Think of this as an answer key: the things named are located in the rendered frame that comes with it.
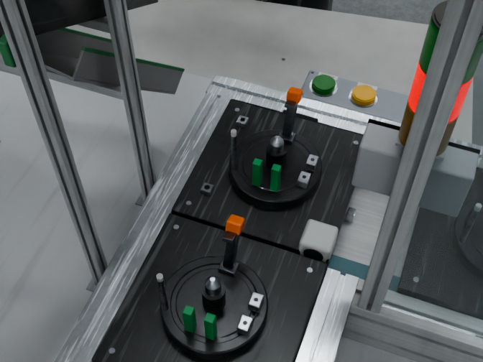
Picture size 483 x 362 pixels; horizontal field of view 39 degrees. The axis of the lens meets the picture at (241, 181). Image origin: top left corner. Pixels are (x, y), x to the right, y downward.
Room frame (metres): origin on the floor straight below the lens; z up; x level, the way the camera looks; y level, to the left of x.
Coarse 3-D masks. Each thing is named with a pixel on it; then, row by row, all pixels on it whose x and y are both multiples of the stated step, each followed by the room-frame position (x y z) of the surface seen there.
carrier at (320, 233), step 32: (224, 128) 0.72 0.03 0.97; (256, 128) 0.72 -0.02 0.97; (320, 128) 0.72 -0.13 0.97; (224, 160) 0.66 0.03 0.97; (256, 160) 0.60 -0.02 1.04; (288, 160) 0.64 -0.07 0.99; (320, 160) 0.64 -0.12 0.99; (352, 160) 0.66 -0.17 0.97; (192, 192) 0.60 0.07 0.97; (224, 192) 0.60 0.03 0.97; (256, 192) 0.58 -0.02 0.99; (288, 192) 0.58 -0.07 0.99; (320, 192) 0.59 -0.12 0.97; (352, 192) 0.60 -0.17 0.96; (224, 224) 0.54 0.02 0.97; (256, 224) 0.54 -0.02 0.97; (288, 224) 0.54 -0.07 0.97; (320, 224) 0.53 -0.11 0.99; (320, 256) 0.48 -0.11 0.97
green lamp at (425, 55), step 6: (432, 24) 0.45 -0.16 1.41; (432, 30) 0.45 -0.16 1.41; (438, 30) 0.44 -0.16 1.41; (426, 36) 0.45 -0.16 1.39; (432, 36) 0.44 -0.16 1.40; (426, 42) 0.45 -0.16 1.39; (432, 42) 0.44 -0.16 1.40; (426, 48) 0.45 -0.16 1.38; (432, 48) 0.44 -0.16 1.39; (420, 54) 0.46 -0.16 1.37; (426, 54) 0.44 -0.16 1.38; (420, 60) 0.45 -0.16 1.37; (426, 60) 0.44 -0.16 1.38; (420, 66) 0.45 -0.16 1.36; (426, 66) 0.44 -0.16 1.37; (426, 72) 0.44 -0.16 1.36
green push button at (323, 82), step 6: (318, 78) 0.83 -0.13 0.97; (324, 78) 0.83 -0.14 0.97; (330, 78) 0.83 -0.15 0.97; (312, 84) 0.82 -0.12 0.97; (318, 84) 0.82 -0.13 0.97; (324, 84) 0.82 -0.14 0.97; (330, 84) 0.82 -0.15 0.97; (318, 90) 0.81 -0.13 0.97; (324, 90) 0.81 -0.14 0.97; (330, 90) 0.81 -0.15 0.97
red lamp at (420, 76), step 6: (420, 72) 0.45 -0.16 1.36; (414, 78) 0.46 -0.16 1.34; (420, 78) 0.44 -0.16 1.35; (414, 84) 0.45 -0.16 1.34; (420, 84) 0.44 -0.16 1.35; (414, 90) 0.45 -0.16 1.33; (420, 90) 0.44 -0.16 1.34; (414, 96) 0.44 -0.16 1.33; (408, 102) 0.45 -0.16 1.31; (414, 102) 0.44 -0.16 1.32; (414, 108) 0.44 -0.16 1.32
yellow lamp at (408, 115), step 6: (408, 108) 0.45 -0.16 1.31; (408, 114) 0.45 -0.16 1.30; (402, 120) 0.46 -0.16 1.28; (408, 120) 0.44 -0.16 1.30; (402, 126) 0.45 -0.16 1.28; (408, 126) 0.44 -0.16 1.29; (402, 132) 0.45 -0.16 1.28; (408, 132) 0.44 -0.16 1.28; (402, 138) 0.44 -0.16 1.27; (402, 144) 0.44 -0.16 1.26
